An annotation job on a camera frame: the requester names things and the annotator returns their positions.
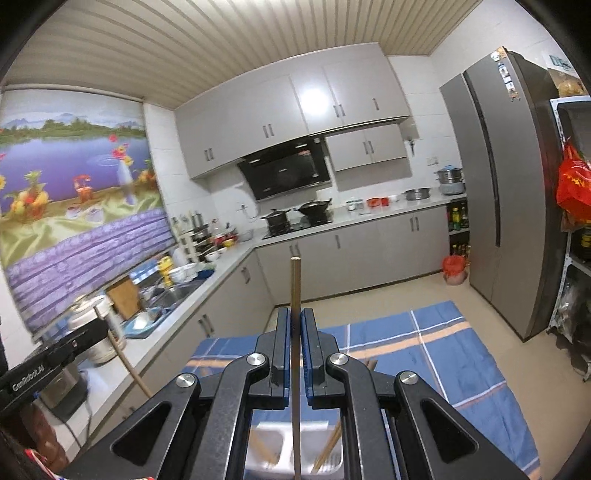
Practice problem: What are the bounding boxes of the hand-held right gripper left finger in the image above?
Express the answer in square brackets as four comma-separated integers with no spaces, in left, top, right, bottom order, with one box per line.
[60,308,293,480]

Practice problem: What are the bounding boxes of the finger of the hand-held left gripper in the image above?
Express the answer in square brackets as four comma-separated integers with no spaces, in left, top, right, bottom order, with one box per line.
[44,318,109,365]

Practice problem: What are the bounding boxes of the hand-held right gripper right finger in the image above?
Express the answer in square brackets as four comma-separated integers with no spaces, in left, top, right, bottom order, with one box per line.
[301,308,529,480]

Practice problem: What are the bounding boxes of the long bamboo chopstick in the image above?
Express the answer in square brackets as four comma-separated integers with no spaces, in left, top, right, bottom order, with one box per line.
[291,257,302,480]
[250,427,278,462]
[313,422,343,474]
[93,302,154,398]

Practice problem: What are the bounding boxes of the white utensil holder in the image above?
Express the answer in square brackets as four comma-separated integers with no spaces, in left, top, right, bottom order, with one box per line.
[244,419,345,480]

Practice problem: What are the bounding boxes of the white rice cooker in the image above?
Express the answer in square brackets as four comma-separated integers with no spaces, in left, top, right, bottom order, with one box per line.
[67,295,127,366]

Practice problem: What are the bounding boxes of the wooden cutting board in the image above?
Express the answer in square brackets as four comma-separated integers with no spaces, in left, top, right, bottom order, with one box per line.
[105,277,140,320]

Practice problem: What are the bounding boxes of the steel kitchen sink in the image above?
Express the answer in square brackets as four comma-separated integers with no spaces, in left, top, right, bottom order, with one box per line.
[136,279,206,319]

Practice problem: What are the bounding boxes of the blue plaid tablecloth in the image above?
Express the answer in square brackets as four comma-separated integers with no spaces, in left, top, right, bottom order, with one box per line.
[185,300,541,480]

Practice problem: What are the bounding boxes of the stack of white bowls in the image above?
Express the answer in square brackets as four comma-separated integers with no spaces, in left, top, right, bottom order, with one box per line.
[168,263,200,283]

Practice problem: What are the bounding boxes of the black gas stove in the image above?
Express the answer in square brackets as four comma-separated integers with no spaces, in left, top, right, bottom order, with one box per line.
[262,217,335,240]

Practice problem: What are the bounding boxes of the grey lower cabinets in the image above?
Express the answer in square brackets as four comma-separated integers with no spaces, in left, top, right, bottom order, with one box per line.
[92,200,467,407]

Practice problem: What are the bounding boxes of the grey cabinets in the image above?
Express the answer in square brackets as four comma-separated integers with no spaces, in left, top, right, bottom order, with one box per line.
[92,200,467,407]
[174,44,414,181]

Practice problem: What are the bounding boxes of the black pot with lid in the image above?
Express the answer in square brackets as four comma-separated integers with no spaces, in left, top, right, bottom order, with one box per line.
[261,208,291,227]

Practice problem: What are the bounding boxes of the black wok with lid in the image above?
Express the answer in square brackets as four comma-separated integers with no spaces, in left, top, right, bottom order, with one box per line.
[295,198,334,217]

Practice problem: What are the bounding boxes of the dish rack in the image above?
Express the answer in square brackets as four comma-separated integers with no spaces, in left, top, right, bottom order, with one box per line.
[173,210,241,264]

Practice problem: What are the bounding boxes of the black range hood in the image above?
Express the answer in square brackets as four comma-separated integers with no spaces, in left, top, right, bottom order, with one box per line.
[238,137,333,202]

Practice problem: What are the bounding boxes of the group of sauce bottles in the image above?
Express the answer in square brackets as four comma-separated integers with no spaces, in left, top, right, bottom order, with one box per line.
[447,203,470,232]

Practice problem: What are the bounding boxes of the steel steamer pot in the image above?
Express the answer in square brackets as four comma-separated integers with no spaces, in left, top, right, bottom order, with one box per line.
[435,165,466,196]

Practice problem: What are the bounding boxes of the grey upper cabinets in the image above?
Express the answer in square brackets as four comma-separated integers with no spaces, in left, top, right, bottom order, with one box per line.
[174,44,414,181]

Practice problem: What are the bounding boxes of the grey refrigerator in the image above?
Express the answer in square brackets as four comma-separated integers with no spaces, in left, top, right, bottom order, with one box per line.
[438,48,566,342]

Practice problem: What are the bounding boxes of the red gift bag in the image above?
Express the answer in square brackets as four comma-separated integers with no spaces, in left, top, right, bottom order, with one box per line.
[555,138,591,220]

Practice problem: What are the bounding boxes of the metal storage rack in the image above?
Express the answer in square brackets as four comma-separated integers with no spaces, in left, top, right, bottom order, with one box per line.
[547,95,591,333]

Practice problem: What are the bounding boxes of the landscape wall poster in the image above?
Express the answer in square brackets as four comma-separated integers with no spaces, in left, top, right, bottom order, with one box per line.
[0,90,178,335]

